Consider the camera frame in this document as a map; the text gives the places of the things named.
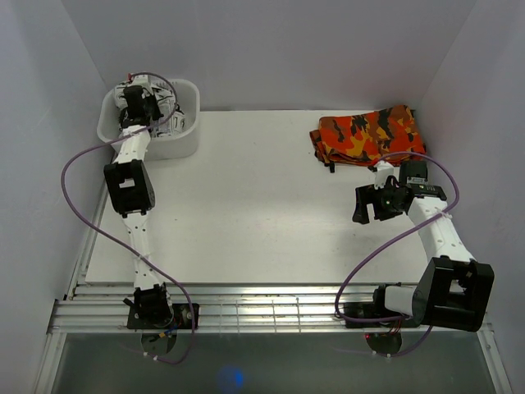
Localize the white plastic basket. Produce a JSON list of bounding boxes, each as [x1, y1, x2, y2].
[[97, 79, 200, 161]]

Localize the newspaper print trousers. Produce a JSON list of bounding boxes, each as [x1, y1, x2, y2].
[[112, 77, 185, 138]]

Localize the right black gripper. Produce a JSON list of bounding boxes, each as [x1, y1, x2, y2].
[[352, 180, 404, 224]]

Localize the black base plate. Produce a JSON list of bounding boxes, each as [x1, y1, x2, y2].
[[335, 302, 417, 328], [126, 303, 200, 330]]

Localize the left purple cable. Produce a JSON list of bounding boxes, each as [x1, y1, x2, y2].
[[61, 71, 196, 365]]

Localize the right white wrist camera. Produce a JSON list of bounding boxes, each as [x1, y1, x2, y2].
[[368, 160, 395, 190]]

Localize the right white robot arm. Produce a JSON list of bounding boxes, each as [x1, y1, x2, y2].
[[345, 160, 495, 332]]

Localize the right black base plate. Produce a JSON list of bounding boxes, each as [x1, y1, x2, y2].
[[335, 302, 417, 328]]

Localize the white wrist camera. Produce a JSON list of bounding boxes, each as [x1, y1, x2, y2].
[[127, 73, 151, 90], [368, 160, 395, 190]]

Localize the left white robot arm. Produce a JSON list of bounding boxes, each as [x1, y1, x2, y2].
[[103, 82, 174, 328]]

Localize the orange camouflage folded trousers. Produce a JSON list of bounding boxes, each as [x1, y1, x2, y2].
[[309, 104, 427, 170]]

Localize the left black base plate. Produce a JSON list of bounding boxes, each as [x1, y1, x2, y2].
[[126, 303, 200, 330]]

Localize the aluminium rail frame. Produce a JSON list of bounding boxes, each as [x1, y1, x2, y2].
[[34, 155, 514, 394]]

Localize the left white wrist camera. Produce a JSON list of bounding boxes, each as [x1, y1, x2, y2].
[[127, 73, 151, 90]]

